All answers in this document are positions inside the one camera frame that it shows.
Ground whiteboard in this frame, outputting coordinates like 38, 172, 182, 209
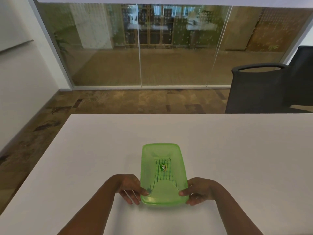
0, 0, 35, 54

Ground black mesh chair with handle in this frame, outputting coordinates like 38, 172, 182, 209
225, 63, 313, 114

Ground wooden shelving unit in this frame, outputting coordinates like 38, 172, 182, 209
123, 4, 218, 50

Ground green plastic lid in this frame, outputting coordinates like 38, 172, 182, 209
140, 143, 189, 206

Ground person's right forearm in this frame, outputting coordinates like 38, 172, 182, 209
212, 185, 265, 235

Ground black office chair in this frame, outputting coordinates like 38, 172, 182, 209
285, 45, 313, 107

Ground green potted plant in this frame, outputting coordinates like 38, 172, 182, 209
53, 28, 74, 62

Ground person's left hand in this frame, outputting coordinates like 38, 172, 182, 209
114, 174, 150, 206

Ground person's right hand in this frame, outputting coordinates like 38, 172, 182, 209
178, 177, 222, 207

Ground person's left forearm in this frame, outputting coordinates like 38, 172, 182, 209
57, 178, 123, 235

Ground black white striped cloth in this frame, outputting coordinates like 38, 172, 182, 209
146, 156, 179, 192

